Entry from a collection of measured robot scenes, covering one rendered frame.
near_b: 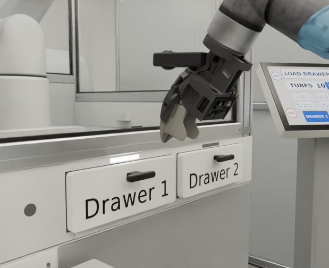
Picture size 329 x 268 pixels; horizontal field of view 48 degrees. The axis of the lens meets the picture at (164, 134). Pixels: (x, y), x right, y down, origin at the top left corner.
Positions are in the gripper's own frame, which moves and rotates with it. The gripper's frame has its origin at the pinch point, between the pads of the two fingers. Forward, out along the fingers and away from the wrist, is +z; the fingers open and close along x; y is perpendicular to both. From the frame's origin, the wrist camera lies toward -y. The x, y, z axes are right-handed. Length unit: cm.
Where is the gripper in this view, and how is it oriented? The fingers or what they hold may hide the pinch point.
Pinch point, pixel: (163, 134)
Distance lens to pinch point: 69.2
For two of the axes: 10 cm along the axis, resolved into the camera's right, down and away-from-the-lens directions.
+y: 6.1, 6.2, -4.9
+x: 6.6, -0.7, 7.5
